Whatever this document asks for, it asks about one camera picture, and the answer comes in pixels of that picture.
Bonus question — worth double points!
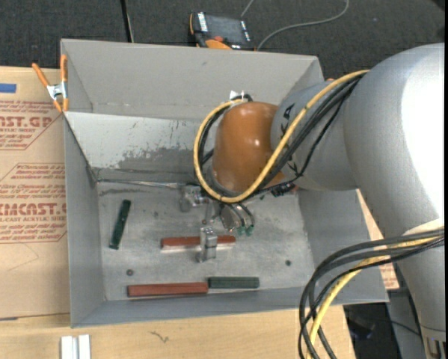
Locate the grey metal bin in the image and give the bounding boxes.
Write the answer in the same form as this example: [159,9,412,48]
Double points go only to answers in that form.
[60,38,390,329]

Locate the dark green flat block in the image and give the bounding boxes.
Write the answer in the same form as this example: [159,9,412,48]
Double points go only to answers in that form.
[207,276,261,290]
[108,199,132,251]

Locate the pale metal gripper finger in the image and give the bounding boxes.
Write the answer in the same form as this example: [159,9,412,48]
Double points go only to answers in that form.
[194,226,219,264]
[178,184,209,213]

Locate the red-brown flat block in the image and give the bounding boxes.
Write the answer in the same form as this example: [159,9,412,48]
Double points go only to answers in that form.
[126,281,209,298]
[159,234,237,250]

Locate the brown cardboard board red print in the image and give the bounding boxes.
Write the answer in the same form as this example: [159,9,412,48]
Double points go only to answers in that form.
[0,64,72,323]

